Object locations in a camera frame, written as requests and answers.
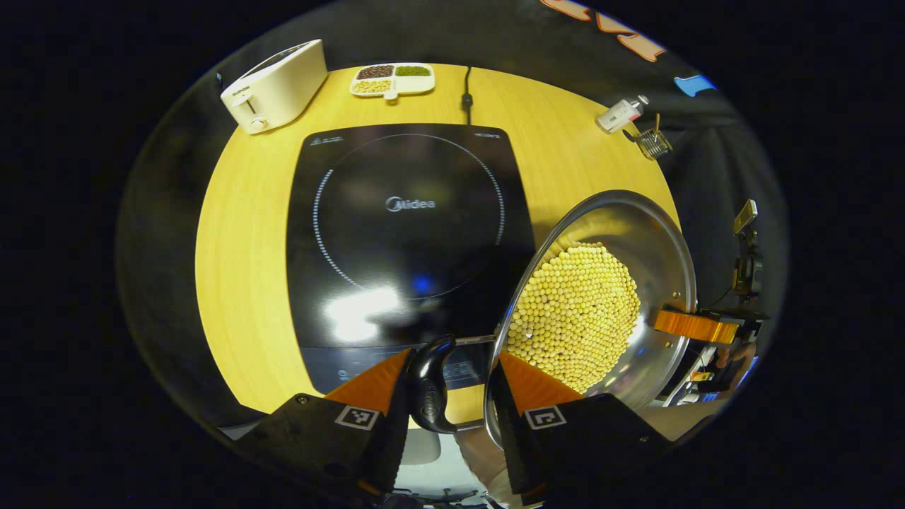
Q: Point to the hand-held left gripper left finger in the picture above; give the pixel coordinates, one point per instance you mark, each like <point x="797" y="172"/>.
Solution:
<point x="396" y="438"/>

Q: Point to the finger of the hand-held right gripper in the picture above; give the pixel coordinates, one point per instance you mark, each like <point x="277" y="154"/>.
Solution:
<point x="696" y="326"/>

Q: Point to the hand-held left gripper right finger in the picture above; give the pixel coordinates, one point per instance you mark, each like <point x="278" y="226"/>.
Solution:
<point x="512" y="445"/>

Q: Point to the steel pot with beans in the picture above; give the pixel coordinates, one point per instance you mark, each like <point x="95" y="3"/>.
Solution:
<point x="587" y="311"/>

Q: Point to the black induction cooktop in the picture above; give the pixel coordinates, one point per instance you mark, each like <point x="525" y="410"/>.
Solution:
<point x="396" y="233"/>

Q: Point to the metal table clamp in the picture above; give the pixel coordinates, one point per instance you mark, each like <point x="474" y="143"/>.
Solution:
<point x="748" y="268"/>

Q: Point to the small glass jar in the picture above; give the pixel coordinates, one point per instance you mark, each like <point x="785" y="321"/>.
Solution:
<point x="654" y="145"/>

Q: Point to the small pink label bottle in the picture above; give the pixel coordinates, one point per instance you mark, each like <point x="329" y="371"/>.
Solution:
<point x="619" y="114"/>

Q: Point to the white divided bean dish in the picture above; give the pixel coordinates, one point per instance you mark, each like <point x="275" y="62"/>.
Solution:
<point x="396" y="78"/>

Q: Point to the white toaster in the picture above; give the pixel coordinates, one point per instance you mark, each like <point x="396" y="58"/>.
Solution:
<point x="276" y="88"/>

